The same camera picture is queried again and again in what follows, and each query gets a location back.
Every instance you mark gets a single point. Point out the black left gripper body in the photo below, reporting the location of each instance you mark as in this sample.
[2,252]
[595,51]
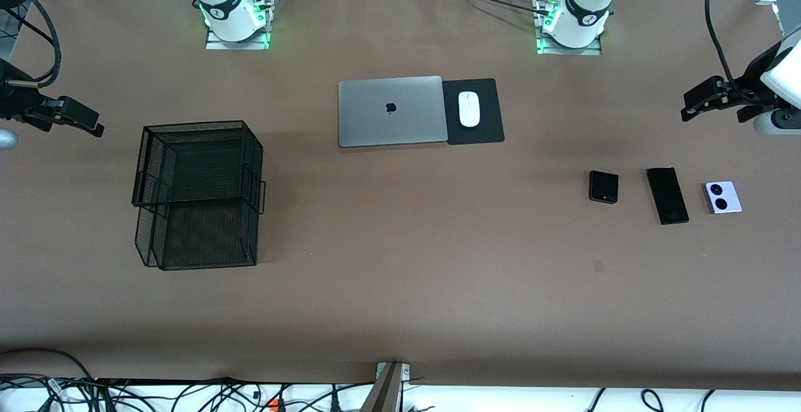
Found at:
[753,85]

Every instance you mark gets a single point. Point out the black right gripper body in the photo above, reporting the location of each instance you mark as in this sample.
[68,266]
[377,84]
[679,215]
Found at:
[14,100]

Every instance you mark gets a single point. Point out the lilac flip phone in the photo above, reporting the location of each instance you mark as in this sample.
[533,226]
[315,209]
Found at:
[723,197]

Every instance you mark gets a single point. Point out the black slab smartphone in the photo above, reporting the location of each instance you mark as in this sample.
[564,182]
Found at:
[668,196]

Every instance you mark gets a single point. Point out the black flip phone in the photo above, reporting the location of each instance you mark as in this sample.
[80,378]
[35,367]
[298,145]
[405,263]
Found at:
[604,186]

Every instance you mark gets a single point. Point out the black mesh two-tier tray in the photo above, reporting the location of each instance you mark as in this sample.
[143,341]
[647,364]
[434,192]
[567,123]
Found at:
[213,230]

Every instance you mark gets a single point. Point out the black mouse pad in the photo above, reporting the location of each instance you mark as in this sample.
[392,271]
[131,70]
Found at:
[491,111]

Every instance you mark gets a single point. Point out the white computer mouse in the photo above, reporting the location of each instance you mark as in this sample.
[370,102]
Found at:
[469,109]

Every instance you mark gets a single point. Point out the silver closed laptop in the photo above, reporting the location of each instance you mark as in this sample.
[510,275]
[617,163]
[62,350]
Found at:
[375,111]

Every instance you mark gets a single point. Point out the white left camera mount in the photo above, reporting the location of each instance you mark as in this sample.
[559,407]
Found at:
[785,83]

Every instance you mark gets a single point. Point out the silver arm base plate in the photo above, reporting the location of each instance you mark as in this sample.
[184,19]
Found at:
[591,51]
[216,44]

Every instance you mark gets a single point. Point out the aluminium camera mast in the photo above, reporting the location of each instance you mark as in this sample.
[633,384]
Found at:
[385,393]

